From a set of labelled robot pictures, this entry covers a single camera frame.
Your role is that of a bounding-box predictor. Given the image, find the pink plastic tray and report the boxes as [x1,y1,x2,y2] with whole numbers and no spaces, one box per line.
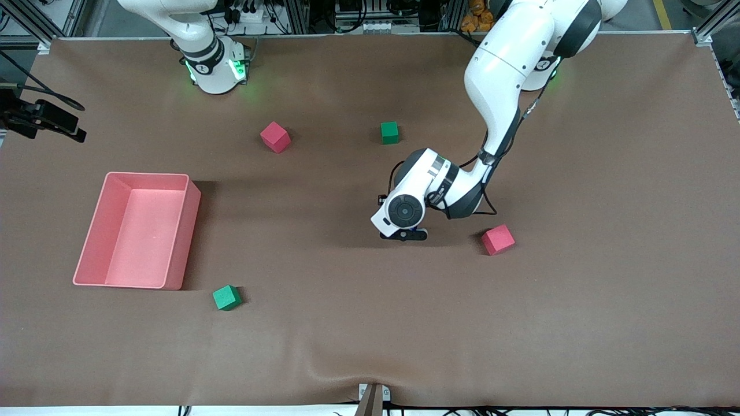
[73,172,202,291]

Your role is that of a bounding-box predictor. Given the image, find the pink foam cube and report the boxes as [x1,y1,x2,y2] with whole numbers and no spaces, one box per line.
[260,121,291,154]
[481,224,516,256]

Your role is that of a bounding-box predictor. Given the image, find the white power strip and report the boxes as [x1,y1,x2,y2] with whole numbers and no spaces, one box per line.
[228,6,272,27]

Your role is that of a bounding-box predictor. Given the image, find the white terminal block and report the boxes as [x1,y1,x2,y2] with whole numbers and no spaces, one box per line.
[361,20,420,34]

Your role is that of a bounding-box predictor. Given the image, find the brown table mat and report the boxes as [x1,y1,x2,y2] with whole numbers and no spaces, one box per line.
[0,32,740,408]

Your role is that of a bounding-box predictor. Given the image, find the pile of orange objects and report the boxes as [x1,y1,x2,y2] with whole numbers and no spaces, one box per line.
[461,0,492,32]

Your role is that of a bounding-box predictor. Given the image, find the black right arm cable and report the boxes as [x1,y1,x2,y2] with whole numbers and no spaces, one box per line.
[0,49,86,112]

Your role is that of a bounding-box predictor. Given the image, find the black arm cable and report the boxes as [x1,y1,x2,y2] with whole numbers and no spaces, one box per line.
[0,49,86,112]
[387,55,558,219]

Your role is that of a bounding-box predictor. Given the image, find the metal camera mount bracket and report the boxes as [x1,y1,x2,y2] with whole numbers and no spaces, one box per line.
[356,383,391,416]

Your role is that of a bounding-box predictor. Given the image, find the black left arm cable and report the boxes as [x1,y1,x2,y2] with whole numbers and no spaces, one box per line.
[387,55,558,219]

